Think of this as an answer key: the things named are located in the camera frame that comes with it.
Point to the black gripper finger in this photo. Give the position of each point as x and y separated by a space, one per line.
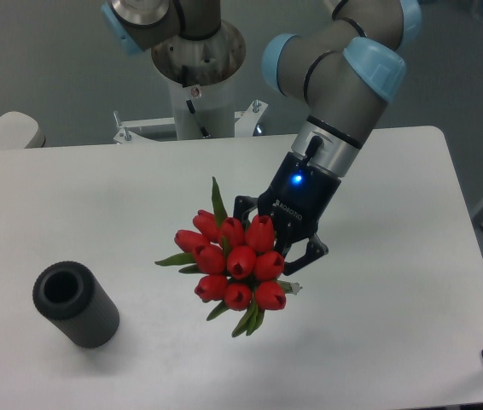
245 208
315 249

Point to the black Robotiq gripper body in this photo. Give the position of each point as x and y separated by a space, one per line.
296 199

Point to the red tulip bouquet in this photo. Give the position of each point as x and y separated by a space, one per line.
239 268

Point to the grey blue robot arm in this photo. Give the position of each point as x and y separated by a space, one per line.
346 73

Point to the dark grey ribbed vase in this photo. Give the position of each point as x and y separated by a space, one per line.
69 296

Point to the white chair armrest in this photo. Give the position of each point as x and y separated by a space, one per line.
20 131

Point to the white metal base frame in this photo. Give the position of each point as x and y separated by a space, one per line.
246 123

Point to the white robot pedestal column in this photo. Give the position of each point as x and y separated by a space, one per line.
200 75

